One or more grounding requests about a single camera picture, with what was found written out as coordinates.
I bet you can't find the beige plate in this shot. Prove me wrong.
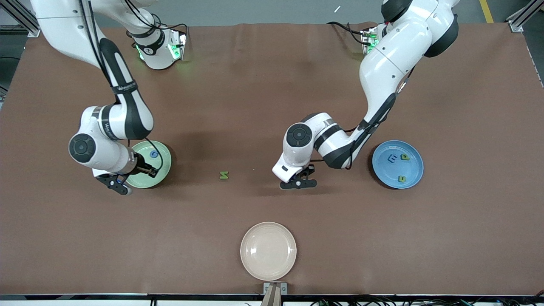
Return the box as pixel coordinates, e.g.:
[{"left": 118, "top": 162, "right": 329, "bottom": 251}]
[{"left": 240, "top": 221, "right": 297, "bottom": 281}]

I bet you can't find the black arm base cable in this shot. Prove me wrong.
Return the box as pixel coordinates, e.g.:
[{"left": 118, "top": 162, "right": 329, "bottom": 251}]
[
  {"left": 326, "top": 21, "right": 367, "bottom": 46},
  {"left": 144, "top": 13, "right": 190, "bottom": 48}
]

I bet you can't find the blue plate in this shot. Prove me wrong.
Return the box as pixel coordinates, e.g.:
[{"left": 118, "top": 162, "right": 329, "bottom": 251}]
[{"left": 372, "top": 140, "right": 424, "bottom": 190}]

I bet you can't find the aluminium frame post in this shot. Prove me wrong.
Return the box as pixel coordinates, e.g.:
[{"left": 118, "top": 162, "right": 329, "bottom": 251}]
[
  {"left": 506, "top": 0, "right": 544, "bottom": 33},
  {"left": 0, "top": 0, "right": 42, "bottom": 38}
]

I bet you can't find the tangled black cable bundle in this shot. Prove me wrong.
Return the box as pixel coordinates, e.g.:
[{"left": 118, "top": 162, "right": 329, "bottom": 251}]
[{"left": 309, "top": 290, "right": 544, "bottom": 306}]

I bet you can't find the tan wooden strip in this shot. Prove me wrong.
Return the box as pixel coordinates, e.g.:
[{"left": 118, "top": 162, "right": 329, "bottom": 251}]
[{"left": 260, "top": 286, "right": 283, "bottom": 306}]

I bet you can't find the black right arm base cable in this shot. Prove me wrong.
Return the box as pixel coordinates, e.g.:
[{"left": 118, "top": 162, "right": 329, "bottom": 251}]
[{"left": 144, "top": 13, "right": 190, "bottom": 48}]

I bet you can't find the black table edge rail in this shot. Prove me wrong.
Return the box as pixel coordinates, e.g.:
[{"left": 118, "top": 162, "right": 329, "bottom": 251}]
[{"left": 0, "top": 292, "right": 544, "bottom": 301}]

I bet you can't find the green plate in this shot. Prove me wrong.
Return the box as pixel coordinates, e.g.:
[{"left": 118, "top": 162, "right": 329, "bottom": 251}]
[{"left": 126, "top": 140, "right": 172, "bottom": 189}]

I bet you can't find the black left arm base cable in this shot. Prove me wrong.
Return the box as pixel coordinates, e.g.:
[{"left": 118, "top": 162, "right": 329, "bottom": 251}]
[{"left": 326, "top": 21, "right": 367, "bottom": 46}]

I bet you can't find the brown table cover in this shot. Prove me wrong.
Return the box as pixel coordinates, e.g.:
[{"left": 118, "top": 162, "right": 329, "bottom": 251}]
[{"left": 0, "top": 22, "right": 544, "bottom": 296}]

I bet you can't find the silver arm base connector box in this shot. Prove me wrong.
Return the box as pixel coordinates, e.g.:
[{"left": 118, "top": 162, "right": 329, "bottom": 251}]
[
  {"left": 168, "top": 32, "right": 188, "bottom": 60},
  {"left": 360, "top": 28, "right": 379, "bottom": 56}
]

